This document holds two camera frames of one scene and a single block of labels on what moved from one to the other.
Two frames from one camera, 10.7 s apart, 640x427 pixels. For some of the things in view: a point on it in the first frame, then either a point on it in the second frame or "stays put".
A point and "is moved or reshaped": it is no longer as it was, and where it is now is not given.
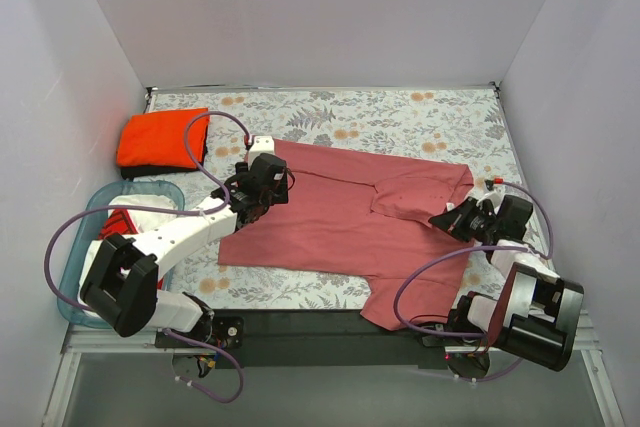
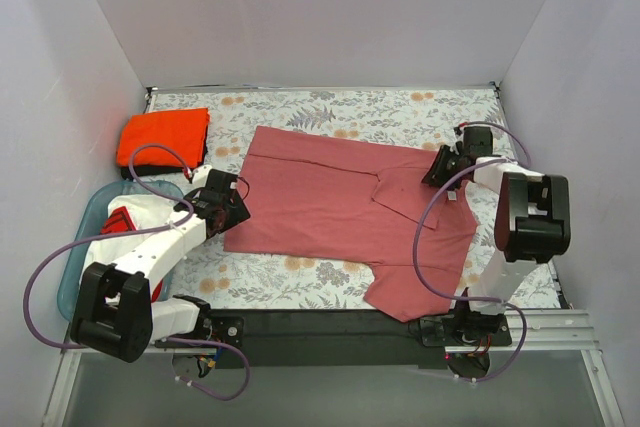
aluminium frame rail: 81,340 stays put
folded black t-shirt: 132,171 stays put
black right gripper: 460,217 -> 439,167
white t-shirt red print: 122,224 stays put
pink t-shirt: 355,217 is moved or reshaped
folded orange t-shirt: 157,138 stays put
